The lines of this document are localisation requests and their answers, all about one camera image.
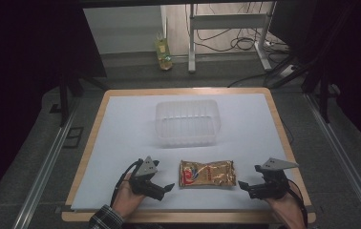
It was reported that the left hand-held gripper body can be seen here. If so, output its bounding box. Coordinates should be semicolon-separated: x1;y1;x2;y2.
128;156;167;202

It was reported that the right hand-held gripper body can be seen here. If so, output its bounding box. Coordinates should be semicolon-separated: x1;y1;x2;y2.
247;157;300;200

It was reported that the gold snack packet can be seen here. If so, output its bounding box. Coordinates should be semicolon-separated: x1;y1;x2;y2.
179;159;237;189

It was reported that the clear plastic container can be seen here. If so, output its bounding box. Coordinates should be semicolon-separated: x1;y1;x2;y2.
155;99;222;149

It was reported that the person's right hand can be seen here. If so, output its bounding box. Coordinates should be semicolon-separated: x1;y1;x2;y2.
264;190;307;225

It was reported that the person's left hand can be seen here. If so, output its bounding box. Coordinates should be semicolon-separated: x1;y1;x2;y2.
111;172;147;219

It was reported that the wooden table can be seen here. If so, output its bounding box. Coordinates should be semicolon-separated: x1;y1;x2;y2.
61;87;317;224

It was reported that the white table mat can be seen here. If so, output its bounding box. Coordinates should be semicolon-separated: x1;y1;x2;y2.
70;93;313;213

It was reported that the black metal stand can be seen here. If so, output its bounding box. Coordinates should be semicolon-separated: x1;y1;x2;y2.
57;73;86;128
302;60;334;124

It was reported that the yellow green bottle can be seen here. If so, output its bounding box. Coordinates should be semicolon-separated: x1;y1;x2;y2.
154;30;174;72

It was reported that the dark curtain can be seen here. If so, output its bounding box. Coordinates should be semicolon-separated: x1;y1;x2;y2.
268;0;361;156
0;0;108;213

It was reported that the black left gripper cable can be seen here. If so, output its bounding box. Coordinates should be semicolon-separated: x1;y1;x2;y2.
109;157;145;208

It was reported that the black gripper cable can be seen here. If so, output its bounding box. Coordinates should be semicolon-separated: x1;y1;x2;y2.
109;157;145;208
284;178;308;227

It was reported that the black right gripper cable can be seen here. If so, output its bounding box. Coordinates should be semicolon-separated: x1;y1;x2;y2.
284;178;308;227

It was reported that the metal floor rail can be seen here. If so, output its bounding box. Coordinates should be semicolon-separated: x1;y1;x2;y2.
11;97;82;229
305;93;361;229

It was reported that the black floor cable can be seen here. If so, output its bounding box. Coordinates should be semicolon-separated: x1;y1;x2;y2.
226;72;268;89

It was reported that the tangle of black floor cables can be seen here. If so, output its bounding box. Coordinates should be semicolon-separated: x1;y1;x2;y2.
184;2;292;65

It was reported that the white metal desk frame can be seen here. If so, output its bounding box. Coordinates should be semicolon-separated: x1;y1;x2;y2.
187;1;277;74

